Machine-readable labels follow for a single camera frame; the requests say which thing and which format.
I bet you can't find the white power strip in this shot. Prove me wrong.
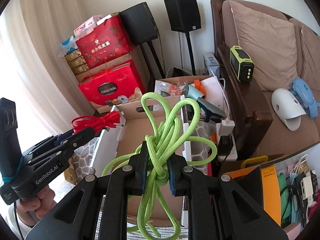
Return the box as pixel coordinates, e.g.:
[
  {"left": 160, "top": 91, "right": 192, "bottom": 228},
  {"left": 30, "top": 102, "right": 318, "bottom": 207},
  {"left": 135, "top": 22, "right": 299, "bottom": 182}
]
[{"left": 216, "top": 120, "right": 238, "bottom": 162}]

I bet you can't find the green rope bundle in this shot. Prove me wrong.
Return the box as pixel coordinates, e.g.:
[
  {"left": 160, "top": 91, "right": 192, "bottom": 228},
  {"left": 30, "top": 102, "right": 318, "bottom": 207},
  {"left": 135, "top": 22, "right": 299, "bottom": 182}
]
[{"left": 101, "top": 92, "right": 218, "bottom": 238}]

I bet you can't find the brown cardboard box behind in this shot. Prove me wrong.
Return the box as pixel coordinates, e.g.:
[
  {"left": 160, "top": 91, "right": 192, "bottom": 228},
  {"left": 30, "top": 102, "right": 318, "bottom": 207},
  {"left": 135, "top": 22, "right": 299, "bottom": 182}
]
[{"left": 155, "top": 76, "right": 229, "bottom": 122}]

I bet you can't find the orange flat box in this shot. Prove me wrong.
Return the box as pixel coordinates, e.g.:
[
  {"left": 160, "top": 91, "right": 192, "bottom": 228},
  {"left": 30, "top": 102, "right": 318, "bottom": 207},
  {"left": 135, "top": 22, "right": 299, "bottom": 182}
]
[{"left": 261, "top": 165, "right": 281, "bottom": 225}]

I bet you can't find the left beige cushion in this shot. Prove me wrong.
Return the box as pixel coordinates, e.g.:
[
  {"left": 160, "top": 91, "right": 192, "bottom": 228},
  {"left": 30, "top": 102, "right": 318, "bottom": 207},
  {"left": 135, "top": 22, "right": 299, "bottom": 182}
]
[{"left": 230, "top": 1, "right": 298, "bottom": 92}]

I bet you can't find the white cardboard tray box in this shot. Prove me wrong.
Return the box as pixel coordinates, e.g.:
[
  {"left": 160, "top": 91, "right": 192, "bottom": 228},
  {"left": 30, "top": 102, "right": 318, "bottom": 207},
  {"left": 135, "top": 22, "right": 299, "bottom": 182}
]
[{"left": 90, "top": 96, "right": 184, "bottom": 227}]

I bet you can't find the right black speaker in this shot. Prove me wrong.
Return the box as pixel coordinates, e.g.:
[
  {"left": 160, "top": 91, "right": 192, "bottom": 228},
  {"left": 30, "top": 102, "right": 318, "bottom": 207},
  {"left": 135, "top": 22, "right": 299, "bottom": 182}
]
[{"left": 164, "top": 0, "right": 201, "bottom": 33}]

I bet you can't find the white massager device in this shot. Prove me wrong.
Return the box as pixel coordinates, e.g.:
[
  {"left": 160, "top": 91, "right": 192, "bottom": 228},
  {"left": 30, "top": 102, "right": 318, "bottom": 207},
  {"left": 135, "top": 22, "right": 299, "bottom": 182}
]
[{"left": 271, "top": 88, "right": 306, "bottom": 131}]

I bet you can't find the beige cushion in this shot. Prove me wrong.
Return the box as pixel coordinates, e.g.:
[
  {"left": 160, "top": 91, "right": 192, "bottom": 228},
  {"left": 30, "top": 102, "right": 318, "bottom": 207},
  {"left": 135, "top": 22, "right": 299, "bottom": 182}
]
[
  {"left": 230, "top": 1, "right": 298, "bottom": 92},
  {"left": 300, "top": 25, "right": 320, "bottom": 90}
]

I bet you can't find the blue handheld fan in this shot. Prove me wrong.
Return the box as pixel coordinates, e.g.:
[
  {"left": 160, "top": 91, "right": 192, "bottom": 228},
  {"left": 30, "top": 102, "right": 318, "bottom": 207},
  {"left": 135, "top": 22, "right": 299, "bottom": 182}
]
[{"left": 290, "top": 77, "right": 319, "bottom": 119}]

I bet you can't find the upper red gift bag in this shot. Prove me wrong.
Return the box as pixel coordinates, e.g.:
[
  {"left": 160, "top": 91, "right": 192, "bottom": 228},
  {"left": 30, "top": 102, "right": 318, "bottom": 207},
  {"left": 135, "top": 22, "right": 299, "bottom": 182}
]
[{"left": 76, "top": 14, "right": 135, "bottom": 69}]

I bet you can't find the gold tea boxes stack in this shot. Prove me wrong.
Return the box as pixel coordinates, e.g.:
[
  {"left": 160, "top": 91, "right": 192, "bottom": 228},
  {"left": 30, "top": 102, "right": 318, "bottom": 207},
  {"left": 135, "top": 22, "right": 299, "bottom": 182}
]
[{"left": 65, "top": 49, "right": 89, "bottom": 76}]

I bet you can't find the person's left hand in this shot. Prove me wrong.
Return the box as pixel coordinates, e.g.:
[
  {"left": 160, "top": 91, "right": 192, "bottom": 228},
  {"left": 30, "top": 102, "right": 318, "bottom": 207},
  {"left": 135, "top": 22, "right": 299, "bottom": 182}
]
[{"left": 16, "top": 186, "right": 56, "bottom": 226}]

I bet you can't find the brown wooden sofa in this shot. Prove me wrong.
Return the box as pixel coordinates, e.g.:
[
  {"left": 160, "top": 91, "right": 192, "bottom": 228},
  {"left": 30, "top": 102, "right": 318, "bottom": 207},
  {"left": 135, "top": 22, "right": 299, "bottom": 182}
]
[{"left": 210, "top": 0, "right": 319, "bottom": 160}]

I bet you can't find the green black portable radio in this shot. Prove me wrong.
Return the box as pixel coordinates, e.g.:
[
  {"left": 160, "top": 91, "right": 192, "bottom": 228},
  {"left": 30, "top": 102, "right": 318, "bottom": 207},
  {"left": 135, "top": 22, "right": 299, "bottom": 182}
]
[{"left": 229, "top": 46, "right": 254, "bottom": 82}]

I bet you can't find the beige curtain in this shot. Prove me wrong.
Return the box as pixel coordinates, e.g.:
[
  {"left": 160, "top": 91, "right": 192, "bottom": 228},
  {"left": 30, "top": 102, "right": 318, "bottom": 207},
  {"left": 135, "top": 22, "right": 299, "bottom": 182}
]
[{"left": 0, "top": 0, "right": 96, "bottom": 136}]

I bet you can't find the right beige cushion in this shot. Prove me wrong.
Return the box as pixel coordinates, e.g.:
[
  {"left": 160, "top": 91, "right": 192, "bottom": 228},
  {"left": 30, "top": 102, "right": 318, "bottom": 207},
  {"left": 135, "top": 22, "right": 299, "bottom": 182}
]
[{"left": 300, "top": 25, "right": 320, "bottom": 90}]

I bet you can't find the left black speaker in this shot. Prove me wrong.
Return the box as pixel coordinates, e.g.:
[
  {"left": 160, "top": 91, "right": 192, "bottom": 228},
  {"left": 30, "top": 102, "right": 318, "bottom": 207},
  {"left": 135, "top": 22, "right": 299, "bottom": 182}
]
[{"left": 119, "top": 2, "right": 158, "bottom": 46}]

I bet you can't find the lower red gift box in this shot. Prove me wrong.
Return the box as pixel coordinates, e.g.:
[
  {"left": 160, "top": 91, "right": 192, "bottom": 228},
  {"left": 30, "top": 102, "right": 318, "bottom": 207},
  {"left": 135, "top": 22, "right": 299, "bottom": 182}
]
[{"left": 78, "top": 59, "right": 146, "bottom": 113}]

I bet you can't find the red rope bundle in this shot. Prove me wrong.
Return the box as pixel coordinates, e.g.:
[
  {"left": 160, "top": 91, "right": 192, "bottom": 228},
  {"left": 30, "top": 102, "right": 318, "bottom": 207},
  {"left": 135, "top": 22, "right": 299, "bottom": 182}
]
[{"left": 70, "top": 110, "right": 122, "bottom": 134}]

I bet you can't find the black speaker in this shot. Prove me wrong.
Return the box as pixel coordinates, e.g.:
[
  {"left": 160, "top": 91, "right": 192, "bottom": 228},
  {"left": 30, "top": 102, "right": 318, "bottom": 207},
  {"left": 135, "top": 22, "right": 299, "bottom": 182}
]
[
  {"left": 164, "top": 0, "right": 201, "bottom": 33},
  {"left": 119, "top": 2, "right": 158, "bottom": 46}
]

